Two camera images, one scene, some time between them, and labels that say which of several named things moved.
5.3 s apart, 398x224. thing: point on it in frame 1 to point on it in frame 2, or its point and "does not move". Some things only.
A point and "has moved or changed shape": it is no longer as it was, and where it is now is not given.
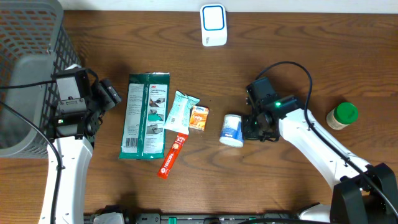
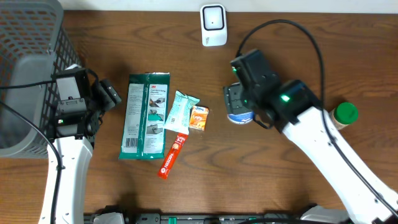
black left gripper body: x=105 y=98 does not move
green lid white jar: x=342 y=115 does not move
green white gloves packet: x=143 y=134 does not move
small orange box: x=198 y=117 does not move
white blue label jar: x=232 y=132 has moved or changed shape
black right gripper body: x=253 y=129 to x=236 y=98
